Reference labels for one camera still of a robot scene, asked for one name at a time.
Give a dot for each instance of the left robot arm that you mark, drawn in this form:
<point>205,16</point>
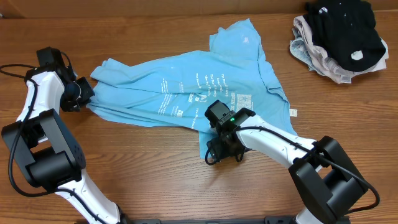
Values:
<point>45,158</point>

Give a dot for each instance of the light blue printed t-shirt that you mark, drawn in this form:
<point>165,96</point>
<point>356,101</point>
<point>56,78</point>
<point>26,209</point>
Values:
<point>176,91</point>

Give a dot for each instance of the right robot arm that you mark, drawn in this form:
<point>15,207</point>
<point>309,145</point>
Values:
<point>326,179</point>

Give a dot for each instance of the black garment on pile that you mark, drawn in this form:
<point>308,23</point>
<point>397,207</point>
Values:
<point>346,30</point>

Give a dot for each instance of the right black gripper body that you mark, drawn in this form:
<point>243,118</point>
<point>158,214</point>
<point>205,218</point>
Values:
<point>224,149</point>

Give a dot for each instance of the beige garment in pile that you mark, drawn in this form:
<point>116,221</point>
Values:
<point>327,65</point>

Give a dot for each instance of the grey-blue garment in pile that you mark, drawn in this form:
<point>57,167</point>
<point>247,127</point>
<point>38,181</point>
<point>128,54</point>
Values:
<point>298,50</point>

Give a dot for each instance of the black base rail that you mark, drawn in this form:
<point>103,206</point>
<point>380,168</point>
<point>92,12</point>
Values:
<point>214,221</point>

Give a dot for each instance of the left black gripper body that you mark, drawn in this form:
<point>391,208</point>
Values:
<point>77,94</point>

